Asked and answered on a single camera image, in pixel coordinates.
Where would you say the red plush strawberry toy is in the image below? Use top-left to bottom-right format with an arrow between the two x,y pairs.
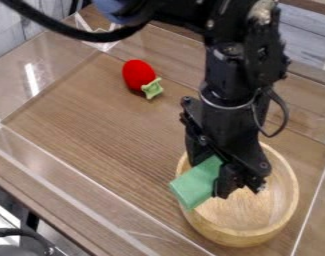
122,59 -> 163,100

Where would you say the wooden brown bowl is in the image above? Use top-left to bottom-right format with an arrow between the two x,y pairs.
178,143 -> 300,248

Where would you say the black cable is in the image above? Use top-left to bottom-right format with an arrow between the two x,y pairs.
0,0 -> 157,44

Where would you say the clear acrylic tray wall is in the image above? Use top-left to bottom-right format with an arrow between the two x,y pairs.
0,122 -> 209,256

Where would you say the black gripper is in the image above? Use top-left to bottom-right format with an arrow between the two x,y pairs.
178,88 -> 274,200

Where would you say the black metal table bracket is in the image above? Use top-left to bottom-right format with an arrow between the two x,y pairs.
19,210 -> 68,256

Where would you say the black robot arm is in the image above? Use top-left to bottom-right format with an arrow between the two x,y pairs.
94,0 -> 290,199

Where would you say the green rectangular block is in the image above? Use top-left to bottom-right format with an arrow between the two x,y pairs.
169,154 -> 222,211

